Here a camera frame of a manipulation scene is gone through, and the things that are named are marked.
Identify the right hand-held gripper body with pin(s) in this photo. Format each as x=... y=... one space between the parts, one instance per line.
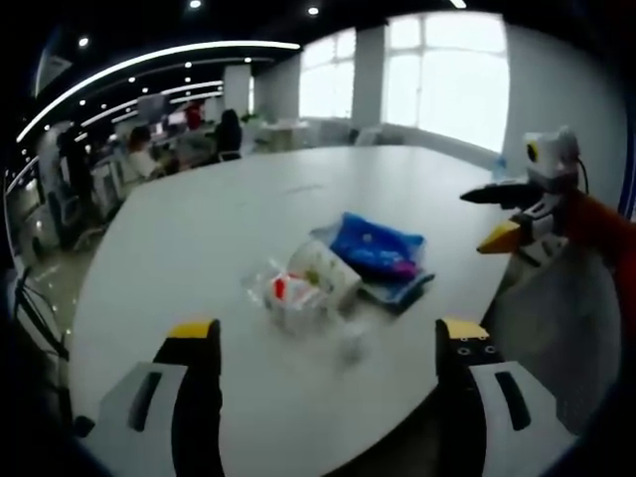
x=549 y=159

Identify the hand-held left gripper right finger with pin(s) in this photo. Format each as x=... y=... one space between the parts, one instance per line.
x=502 y=402

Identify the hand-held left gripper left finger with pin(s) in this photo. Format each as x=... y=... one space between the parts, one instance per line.
x=149 y=397

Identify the blue plastic packet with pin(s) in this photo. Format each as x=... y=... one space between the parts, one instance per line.
x=372 y=243

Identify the clear bag with red-white item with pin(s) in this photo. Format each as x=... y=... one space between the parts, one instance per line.
x=285 y=293

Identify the white printed paper roll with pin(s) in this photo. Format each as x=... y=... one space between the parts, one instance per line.
x=325 y=270

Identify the clear water bottle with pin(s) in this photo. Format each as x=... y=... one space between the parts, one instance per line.
x=500 y=166

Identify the large bright window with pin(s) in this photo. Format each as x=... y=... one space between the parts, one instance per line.
x=447 y=74

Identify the white table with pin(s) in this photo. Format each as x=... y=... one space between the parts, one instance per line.
x=223 y=233

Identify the narrow bright window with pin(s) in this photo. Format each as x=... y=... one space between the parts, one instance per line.
x=328 y=74

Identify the long curved ceiling light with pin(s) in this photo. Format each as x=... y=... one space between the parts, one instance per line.
x=149 y=64

